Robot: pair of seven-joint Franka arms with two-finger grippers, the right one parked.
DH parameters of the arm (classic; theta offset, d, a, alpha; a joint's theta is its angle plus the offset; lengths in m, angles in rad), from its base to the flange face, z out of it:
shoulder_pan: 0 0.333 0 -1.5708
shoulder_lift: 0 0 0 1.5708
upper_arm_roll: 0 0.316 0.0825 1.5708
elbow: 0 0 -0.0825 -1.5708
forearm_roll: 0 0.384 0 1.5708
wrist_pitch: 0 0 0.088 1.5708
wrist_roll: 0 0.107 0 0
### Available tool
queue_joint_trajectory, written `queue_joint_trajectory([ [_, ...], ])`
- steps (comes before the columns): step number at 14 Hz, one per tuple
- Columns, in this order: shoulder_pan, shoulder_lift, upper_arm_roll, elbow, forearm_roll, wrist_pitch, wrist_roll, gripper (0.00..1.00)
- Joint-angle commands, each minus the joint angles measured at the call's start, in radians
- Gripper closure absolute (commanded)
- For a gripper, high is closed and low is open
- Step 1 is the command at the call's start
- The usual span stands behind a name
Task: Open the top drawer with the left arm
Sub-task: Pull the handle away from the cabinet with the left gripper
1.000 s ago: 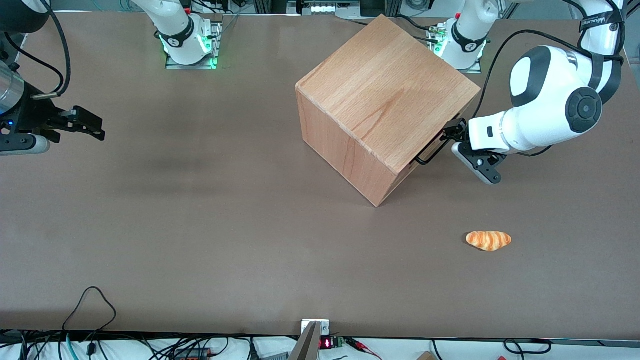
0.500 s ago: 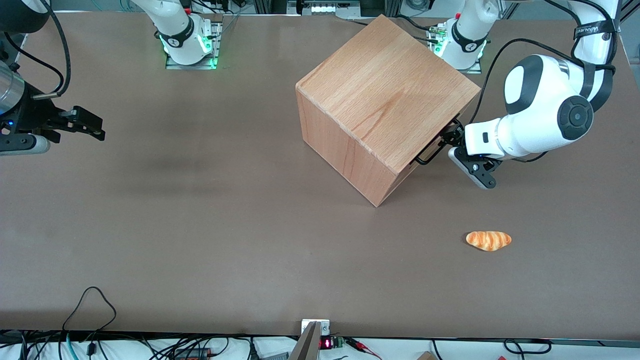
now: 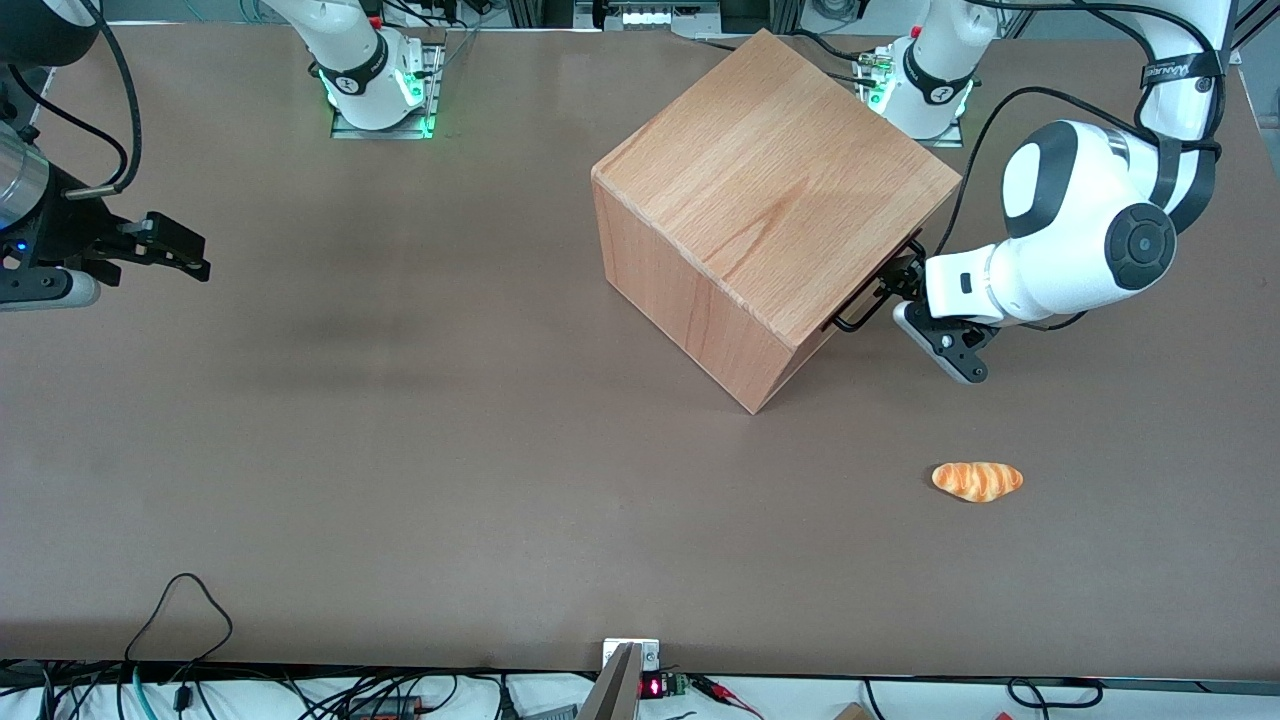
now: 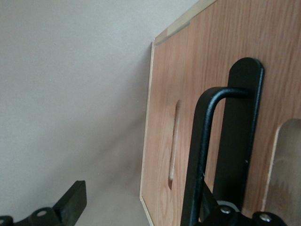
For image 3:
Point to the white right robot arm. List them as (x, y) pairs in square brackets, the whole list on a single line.
[(360, 70)]

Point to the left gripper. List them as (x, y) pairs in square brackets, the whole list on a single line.
[(905, 279)]

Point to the small silver bracket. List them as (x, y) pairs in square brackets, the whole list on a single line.
[(650, 652)]

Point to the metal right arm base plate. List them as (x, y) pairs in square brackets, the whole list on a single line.
[(436, 80)]

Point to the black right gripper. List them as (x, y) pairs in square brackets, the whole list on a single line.
[(72, 228)]

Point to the orange toy croissant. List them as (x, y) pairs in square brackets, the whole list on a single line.
[(978, 480)]

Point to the light wooden drawer cabinet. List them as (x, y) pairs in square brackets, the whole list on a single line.
[(770, 180)]

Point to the red display circuit module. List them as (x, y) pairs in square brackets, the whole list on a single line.
[(660, 686)]

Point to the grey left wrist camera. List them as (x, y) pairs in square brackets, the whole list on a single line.
[(950, 345)]

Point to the small wooden block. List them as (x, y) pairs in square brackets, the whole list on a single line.
[(852, 712)]

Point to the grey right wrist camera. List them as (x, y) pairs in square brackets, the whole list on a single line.
[(55, 290)]

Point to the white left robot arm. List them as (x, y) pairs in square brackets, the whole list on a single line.
[(1080, 230)]

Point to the wooden slat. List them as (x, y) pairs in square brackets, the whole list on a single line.
[(615, 690)]

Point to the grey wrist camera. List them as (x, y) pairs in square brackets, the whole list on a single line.
[(950, 345), (55, 290)]

